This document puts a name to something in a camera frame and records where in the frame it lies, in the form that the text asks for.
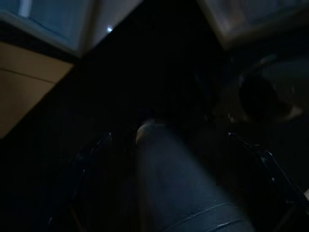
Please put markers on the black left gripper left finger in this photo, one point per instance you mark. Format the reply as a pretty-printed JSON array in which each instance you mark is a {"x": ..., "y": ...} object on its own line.
[{"x": 82, "y": 183}]

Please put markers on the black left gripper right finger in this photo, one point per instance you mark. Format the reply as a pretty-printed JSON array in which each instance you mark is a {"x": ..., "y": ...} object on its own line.
[{"x": 270, "y": 188}]

